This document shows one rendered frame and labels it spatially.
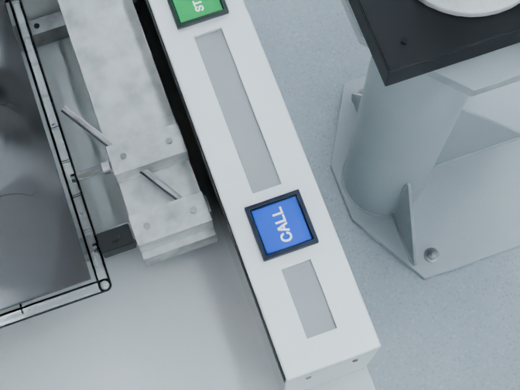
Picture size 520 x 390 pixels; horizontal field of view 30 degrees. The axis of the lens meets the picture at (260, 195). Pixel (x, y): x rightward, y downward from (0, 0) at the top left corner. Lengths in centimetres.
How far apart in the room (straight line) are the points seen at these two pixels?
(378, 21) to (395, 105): 33
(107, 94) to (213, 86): 14
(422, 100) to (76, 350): 62
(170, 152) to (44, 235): 15
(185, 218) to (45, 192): 15
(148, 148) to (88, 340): 22
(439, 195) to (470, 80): 82
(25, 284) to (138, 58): 28
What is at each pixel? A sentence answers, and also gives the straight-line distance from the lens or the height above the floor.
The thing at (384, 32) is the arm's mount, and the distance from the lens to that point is 113.
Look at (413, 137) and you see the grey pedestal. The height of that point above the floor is 44.
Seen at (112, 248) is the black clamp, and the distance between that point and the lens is 100.
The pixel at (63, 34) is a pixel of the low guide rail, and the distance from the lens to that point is 118.
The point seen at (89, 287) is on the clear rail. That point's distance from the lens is 99.
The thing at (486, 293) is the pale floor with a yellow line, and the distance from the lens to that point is 195.
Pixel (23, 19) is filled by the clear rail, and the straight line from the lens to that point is 111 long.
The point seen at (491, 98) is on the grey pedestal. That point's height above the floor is 1.
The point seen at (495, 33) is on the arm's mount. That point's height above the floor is 86.
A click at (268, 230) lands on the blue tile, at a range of 93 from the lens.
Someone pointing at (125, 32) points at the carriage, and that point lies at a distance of 111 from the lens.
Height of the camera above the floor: 186
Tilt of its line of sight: 72 degrees down
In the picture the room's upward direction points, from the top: 1 degrees counter-clockwise
